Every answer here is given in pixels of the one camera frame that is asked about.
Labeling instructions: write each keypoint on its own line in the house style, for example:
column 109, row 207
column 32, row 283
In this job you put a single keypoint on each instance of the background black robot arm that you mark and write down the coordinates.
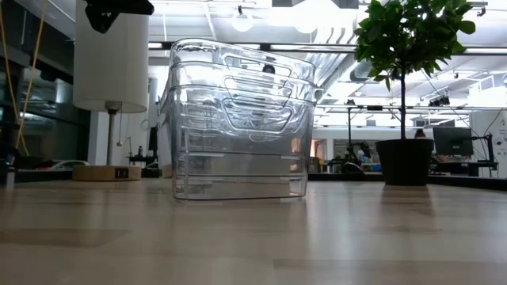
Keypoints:
column 356, row 156

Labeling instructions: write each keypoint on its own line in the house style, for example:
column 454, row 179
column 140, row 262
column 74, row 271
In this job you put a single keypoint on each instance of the white shade table lamp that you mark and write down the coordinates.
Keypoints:
column 111, row 59

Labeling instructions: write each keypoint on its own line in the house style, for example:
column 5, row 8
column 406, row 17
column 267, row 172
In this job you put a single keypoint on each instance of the small white cylinder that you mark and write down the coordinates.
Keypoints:
column 10, row 178

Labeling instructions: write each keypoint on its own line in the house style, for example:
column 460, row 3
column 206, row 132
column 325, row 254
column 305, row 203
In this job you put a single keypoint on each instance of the round white ceiling lamp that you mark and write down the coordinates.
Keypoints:
column 242, row 20

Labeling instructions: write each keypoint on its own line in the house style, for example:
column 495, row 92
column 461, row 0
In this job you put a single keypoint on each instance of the person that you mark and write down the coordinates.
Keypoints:
column 420, row 134

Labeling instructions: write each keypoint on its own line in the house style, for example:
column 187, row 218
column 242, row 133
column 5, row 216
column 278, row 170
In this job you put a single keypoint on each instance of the green leafy plant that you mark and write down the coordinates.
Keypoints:
column 408, row 35

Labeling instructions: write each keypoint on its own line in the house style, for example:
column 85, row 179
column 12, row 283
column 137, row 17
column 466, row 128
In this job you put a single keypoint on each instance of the black plant pot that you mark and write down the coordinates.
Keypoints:
column 404, row 162

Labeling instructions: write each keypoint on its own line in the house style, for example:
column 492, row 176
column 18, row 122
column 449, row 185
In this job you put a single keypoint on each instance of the background black metal bar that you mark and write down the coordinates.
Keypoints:
column 435, row 107

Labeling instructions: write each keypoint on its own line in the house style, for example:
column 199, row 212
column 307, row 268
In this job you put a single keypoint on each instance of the clear plastic basket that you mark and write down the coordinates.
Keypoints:
column 206, row 49
column 237, row 73
column 237, row 186

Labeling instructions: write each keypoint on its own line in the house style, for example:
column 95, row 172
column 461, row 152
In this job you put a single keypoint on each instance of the black computer monitor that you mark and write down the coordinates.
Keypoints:
column 452, row 141

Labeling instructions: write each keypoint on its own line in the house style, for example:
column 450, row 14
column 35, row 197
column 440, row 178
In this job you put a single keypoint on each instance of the black aluminium frame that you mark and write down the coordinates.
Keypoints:
column 4, row 134

